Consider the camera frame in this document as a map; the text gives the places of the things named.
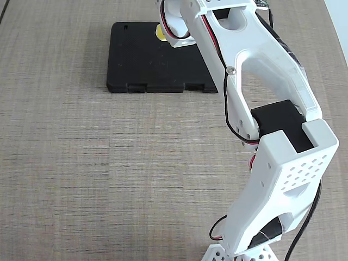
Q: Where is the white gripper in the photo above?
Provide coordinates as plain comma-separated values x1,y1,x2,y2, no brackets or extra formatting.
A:
158,0,197,49

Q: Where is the yellow rubber duck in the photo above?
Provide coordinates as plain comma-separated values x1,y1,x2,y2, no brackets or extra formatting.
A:
155,24,168,42

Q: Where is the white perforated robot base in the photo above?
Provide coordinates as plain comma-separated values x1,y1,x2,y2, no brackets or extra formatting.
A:
203,238,278,261

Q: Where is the black plastic flat case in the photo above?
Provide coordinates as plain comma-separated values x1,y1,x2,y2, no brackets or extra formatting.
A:
105,21,219,95

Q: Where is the red black servo wire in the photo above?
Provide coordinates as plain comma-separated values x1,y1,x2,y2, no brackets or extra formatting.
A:
200,15,259,146

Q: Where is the black camera cable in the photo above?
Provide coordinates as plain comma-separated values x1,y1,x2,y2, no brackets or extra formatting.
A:
284,178,324,261

